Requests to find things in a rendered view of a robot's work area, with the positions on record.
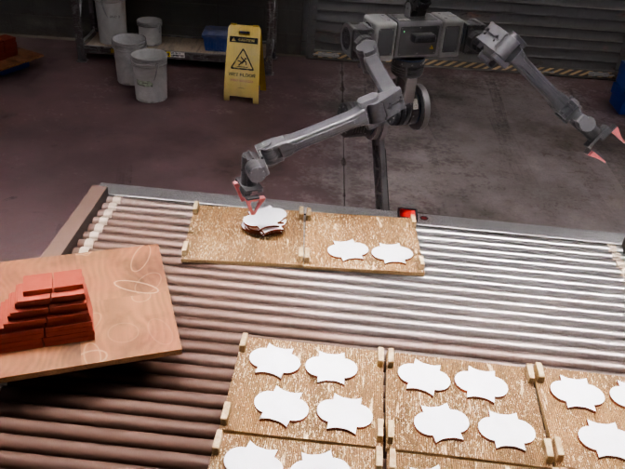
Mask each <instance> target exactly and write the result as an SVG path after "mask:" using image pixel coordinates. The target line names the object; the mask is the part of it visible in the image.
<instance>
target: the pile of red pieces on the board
mask: <svg viewBox="0 0 625 469"><path fill-rule="evenodd" d="M90 340H95V330H94V320H93V308H92V303H91V301H90V297H89V294H88V290H87V287H86V283H85V278H84V277H83V275H82V269H76V270H69V271H62V272H55V273H54V279H53V276H52V273H46V274H39V275H25V276H24V277H23V283H22V284H18V285H16V292H11V293H9V295H8V299H6V300H5V301H1V306H0V354H2V353H9V352H16V351H22V350H29V349H34V348H41V347H44V343H45V347H47V346H52V345H59V344H65V343H72V342H84V341H90Z"/></svg>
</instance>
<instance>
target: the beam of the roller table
mask: <svg viewBox="0 0 625 469"><path fill-rule="evenodd" d="M100 186H107V187H108V194H109V196H123V197H124V198H135V199H144V200H153V201H163V202H172V203H182V204H192V205H193V204H194V201H199V205H201V206H211V207H229V208H248V206H247V204H246V201H243V202H242V201H241V199H240V197H239V196H238V195H228V194H210V193H200V192H191V191H181V190H171V189H162V188H152V187H142V186H133V185H124V184H113V183H104V182H102V183H101V184H100ZM268 206H271V207H272V208H280V209H283V210H299V207H304V209H303V210H304V215H305V216H306V212H307V208H311V211H312V212H323V213H338V214H353V215H367V216H382V217H397V211H390V210H381V209H372V208H353V207H344V206H334V205H324V204H314V203H305V202H296V201H285V200H276V199H267V198H265V200H264V202H263V203H262V204H261V206H260V207H259V208H266V207H268ZM420 216H426V217H428V220H426V221H424V220H422V219H421V218H420ZM416 226H419V227H429V228H438V229H448V230H458V231H467V232H476V233H486V234H496V235H514V236H523V237H534V238H543V239H552V240H562V241H571V242H581V243H591V244H600V245H606V244H609V245H616V246H619V247H621V245H622V242H623V239H624V237H625V234H621V233H611V232H602V231H592V230H582V229H573V228H563V227H553V226H544V225H535V224H524V223H515V222H506V221H487V220H477V219H468V218H458V217H448V216H439V215H430V214H419V213H418V222H417V224H416Z"/></svg>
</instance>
